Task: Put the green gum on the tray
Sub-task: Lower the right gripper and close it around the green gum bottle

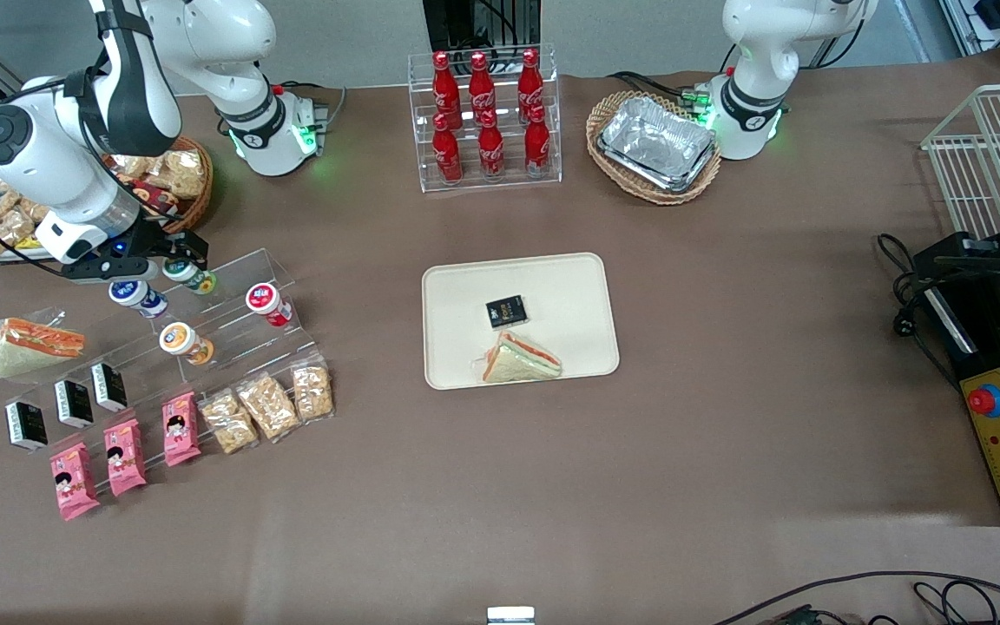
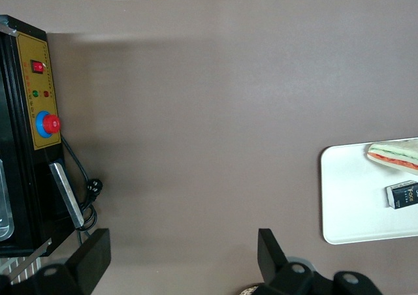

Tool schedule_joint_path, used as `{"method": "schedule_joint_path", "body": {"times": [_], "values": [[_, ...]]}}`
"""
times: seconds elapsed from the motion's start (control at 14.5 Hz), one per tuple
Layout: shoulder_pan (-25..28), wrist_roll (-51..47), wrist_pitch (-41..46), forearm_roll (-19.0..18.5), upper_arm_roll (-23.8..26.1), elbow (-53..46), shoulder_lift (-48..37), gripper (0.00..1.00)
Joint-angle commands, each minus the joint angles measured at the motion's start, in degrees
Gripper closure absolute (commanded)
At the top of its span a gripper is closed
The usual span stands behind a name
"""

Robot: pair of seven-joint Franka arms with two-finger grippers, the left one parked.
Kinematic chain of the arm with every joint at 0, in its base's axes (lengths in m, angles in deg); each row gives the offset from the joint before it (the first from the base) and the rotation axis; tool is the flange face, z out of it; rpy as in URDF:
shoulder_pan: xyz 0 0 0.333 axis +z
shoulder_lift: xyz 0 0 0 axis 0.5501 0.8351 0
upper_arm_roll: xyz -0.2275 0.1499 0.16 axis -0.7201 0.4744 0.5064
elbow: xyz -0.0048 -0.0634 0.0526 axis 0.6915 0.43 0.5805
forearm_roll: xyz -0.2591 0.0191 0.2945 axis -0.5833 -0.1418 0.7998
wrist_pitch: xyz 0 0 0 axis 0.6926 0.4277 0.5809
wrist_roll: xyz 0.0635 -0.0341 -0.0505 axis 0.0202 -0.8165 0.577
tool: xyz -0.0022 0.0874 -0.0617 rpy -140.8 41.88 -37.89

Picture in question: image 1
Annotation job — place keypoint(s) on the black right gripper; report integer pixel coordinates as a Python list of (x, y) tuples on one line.
[(155, 237)]

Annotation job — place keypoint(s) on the green gum bottle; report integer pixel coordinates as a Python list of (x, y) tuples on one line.
[(196, 279)]

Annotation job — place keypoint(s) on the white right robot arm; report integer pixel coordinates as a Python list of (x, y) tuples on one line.
[(75, 165)]

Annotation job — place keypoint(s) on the blue gum bottle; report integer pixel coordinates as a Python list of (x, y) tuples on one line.
[(140, 299)]

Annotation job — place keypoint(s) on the orange gum bottle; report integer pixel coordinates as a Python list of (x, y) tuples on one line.
[(184, 342)]

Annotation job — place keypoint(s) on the red gum bottle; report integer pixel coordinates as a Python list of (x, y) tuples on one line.
[(267, 304)]

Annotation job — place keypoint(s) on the silver foil tray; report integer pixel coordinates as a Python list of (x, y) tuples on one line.
[(656, 143)]

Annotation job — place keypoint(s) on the beige plastic tray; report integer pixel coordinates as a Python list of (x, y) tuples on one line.
[(552, 304)]

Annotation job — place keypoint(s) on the red cookie box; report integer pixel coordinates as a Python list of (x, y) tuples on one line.
[(153, 198)]

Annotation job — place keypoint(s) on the wicker basket with snacks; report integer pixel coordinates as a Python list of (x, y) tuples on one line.
[(200, 204)]

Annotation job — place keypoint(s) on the black yellow control box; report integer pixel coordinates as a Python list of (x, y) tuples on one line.
[(986, 347)]

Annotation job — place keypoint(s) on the clear acrylic stepped display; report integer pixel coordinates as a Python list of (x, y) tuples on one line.
[(240, 347)]

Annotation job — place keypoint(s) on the red emergency stop button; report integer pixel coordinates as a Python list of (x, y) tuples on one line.
[(984, 400)]

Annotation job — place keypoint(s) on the yellow black snack pack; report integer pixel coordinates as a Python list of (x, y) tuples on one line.
[(29, 245)]

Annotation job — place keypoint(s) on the black white small box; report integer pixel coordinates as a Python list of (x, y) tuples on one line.
[(73, 404), (25, 425), (108, 387)]

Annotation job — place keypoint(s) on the wrapped triangle sandwich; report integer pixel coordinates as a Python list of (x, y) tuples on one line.
[(31, 347), (519, 360)]

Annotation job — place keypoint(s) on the pink snack pack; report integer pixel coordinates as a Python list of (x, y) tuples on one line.
[(73, 482), (180, 429), (124, 457)]

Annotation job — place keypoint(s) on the clear rice cracker pack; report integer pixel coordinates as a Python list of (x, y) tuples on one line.
[(312, 391), (229, 422), (268, 406)]

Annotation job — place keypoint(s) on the red cola bottle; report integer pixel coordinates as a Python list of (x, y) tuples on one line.
[(530, 80), (445, 154), (537, 143), (480, 82), (441, 82), (490, 149)]

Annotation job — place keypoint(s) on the black gold small box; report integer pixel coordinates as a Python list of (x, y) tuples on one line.
[(506, 312)]

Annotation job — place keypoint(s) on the clear acrylic bottle rack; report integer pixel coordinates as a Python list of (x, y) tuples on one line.
[(509, 184)]

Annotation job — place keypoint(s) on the wicker basket with foil trays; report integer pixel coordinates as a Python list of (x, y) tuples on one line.
[(652, 195)]

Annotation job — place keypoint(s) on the black equipment stand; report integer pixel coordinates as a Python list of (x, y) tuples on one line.
[(483, 22)]

